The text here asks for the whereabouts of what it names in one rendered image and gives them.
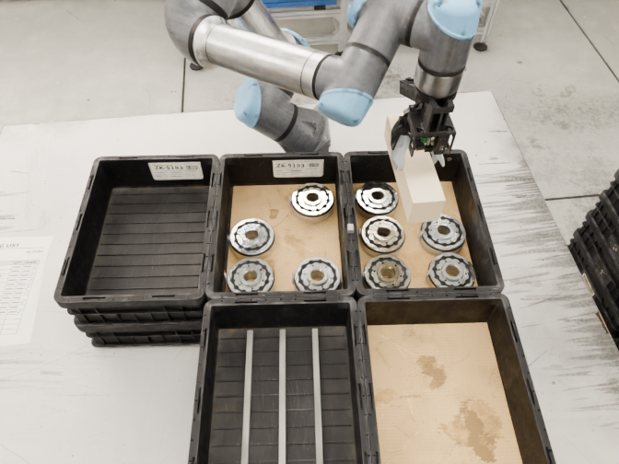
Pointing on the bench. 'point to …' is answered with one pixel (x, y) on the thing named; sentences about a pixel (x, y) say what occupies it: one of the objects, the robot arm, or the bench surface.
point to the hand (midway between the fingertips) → (413, 160)
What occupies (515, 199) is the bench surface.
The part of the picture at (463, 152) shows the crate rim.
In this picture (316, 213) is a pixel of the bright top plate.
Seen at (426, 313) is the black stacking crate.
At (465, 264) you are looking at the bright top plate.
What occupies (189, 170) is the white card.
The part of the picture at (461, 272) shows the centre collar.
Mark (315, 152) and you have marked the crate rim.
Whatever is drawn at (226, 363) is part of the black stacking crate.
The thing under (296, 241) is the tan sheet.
